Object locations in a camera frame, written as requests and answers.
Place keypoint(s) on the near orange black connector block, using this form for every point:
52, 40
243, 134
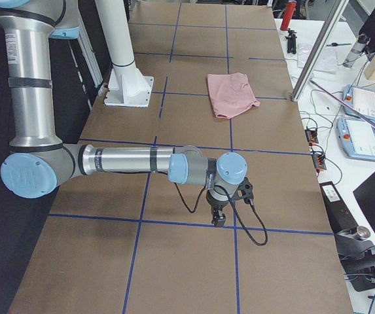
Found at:
318, 159

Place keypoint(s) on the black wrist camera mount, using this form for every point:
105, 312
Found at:
244, 192

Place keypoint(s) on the far orange black connector block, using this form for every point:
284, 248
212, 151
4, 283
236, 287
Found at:
311, 136

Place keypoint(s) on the white metal camera stand base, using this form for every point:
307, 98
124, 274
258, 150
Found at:
127, 86

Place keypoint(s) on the blue teach pendant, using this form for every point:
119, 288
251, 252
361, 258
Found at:
357, 138
360, 99

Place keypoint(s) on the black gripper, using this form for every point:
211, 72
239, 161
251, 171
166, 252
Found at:
216, 207

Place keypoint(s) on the near blue teach pendant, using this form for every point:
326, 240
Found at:
357, 138

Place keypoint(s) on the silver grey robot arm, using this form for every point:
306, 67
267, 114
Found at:
39, 160

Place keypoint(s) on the aluminium frame post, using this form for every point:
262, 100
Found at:
320, 42

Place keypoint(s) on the far blue teach pendant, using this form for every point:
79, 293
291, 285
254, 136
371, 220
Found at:
360, 99

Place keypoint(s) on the pink Snoopy t-shirt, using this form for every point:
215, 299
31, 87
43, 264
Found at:
230, 95

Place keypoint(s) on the red bottle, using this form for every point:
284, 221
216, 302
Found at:
288, 14

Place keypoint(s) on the orange black connector block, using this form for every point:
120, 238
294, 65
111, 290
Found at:
311, 136
318, 159

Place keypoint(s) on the black device with white label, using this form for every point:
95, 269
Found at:
340, 217

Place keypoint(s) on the black folded tripod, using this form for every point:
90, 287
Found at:
291, 41

